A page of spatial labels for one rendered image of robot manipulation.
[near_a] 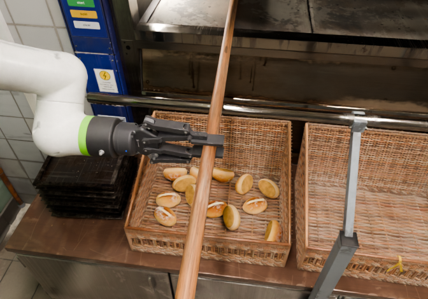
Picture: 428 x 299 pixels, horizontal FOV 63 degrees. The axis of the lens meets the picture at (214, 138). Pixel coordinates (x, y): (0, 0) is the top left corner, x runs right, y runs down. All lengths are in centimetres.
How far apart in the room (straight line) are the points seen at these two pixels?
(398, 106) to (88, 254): 123
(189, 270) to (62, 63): 50
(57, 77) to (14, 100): 96
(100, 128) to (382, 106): 100
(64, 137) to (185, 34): 60
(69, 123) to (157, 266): 67
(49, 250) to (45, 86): 79
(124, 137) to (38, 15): 75
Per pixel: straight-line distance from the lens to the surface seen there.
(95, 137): 78
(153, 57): 134
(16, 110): 178
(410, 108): 143
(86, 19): 129
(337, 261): 103
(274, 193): 140
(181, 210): 140
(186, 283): 58
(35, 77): 77
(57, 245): 144
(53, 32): 142
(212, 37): 122
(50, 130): 82
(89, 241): 141
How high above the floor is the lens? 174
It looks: 44 degrees down
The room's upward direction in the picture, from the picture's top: straight up
